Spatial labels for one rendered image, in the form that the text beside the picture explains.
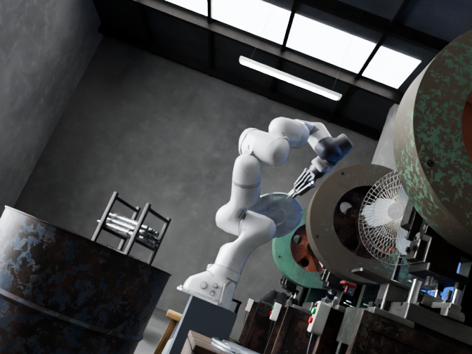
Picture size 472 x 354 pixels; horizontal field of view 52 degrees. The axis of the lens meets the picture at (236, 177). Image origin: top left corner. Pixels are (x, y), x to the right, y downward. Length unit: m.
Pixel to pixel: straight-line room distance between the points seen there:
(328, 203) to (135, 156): 6.01
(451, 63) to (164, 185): 7.37
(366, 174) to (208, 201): 5.48
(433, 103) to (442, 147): 0.15
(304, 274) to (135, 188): 4.55
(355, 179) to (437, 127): 1.83
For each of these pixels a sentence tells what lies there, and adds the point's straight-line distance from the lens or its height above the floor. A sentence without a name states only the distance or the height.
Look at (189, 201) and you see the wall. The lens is 8.69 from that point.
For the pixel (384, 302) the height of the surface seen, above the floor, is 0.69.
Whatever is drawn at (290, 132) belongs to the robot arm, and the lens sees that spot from 1.87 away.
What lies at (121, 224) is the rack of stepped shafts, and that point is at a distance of 3.98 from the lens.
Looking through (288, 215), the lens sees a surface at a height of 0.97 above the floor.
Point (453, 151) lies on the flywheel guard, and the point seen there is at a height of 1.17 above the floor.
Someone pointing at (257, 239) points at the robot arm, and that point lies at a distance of 1.89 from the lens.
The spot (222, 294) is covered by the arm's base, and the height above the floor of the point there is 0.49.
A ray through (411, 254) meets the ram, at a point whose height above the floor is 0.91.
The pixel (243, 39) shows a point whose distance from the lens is 7.71.
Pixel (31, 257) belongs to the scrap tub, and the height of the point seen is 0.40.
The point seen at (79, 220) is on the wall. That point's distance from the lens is 8.93.
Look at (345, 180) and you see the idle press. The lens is 3.45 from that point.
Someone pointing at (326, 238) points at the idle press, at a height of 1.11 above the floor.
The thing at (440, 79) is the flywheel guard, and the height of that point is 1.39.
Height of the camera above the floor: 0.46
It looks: 14 degrees up
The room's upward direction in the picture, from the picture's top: 22 degrees clockwise
